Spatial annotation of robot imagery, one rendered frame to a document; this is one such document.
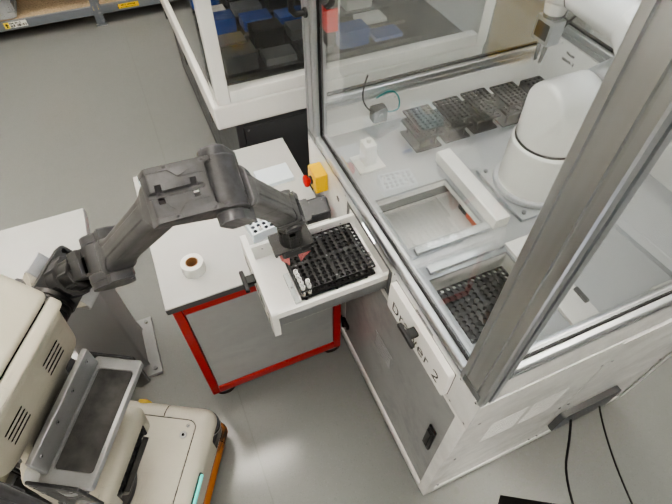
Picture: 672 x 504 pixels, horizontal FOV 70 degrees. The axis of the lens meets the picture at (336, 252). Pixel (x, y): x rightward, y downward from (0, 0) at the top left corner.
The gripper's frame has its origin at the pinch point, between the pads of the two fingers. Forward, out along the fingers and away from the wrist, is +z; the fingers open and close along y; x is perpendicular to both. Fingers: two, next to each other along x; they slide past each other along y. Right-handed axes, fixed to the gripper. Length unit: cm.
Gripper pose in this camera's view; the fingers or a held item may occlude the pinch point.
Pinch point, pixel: (294, 259)
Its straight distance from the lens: 126.2
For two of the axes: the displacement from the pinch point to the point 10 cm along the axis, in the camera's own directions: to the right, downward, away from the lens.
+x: 3.8, 7.5, -5.3
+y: -9.2, 3.3, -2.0
